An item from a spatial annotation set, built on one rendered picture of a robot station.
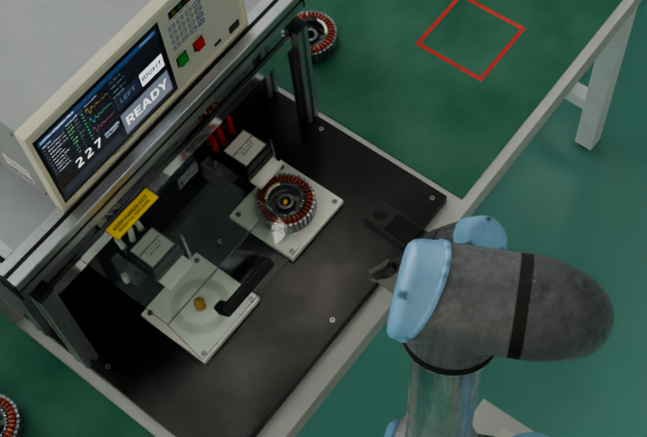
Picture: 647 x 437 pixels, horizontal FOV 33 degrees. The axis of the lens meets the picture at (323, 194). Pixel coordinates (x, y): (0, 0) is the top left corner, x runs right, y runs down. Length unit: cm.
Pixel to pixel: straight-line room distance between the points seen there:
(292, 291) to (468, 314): 83
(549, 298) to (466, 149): 97
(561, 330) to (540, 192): 178
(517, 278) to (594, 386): 158
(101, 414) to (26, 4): 71
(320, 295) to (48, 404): 51
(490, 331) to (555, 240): 171
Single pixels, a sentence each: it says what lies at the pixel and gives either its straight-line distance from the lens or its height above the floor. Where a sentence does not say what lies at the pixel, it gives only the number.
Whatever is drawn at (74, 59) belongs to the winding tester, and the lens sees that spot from 160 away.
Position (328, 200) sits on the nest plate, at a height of 78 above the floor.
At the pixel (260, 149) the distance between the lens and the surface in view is 193.
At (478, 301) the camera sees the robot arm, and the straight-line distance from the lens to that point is 117.
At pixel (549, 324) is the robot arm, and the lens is 118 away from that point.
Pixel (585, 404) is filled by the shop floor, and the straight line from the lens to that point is 273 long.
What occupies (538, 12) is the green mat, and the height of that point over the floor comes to 75.
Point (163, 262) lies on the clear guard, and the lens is 169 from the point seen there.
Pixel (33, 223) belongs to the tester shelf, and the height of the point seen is 111.
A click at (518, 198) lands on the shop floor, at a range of 293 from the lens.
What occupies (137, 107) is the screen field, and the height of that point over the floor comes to 118.
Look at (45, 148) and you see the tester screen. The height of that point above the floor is 127.
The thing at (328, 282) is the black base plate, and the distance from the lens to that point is 197.
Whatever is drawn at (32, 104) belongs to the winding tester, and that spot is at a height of 132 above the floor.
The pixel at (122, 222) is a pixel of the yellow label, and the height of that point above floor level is 107.
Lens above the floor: 255
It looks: 60 degrees down
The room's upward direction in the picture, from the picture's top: 8 degrees counter-clockwise
